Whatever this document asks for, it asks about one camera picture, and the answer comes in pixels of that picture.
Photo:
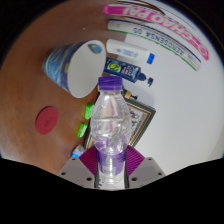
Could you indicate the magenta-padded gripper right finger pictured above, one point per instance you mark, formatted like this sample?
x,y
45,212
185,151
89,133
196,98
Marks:
x,y
148,170

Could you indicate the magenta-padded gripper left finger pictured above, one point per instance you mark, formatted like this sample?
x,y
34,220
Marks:
x,y
73,170

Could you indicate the clear purple-capped water bottle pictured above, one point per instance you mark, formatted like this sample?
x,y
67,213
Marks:
x,y
111,130

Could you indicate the blue tissue pack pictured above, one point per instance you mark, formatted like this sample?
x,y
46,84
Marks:
x,y
77,151

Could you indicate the small green pack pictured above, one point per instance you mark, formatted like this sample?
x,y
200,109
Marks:
x,y
89,111
82,130

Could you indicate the framed group photo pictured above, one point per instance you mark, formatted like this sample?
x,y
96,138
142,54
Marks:
x,y
141,120

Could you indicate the flat round red coaster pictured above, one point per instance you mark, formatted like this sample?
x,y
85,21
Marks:
x,y
46,120

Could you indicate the amber pump bottle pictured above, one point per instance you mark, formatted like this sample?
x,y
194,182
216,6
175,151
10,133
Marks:
x,y
128,94

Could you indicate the blue patterned mug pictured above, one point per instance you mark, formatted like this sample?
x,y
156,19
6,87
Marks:
x,y
83,70

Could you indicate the dark blue pump bottle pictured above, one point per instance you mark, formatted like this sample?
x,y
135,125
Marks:
x,y
121,69

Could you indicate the white bottle with blue cap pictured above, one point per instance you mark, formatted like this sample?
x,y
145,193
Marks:
x,y
126,50

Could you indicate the white green-striped shuttlecock tube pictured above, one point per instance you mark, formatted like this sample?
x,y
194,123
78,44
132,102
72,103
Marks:
x,y
153,38

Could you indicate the pink shuttlecock tube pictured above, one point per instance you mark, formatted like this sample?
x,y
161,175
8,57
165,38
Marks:
x,y
156,20

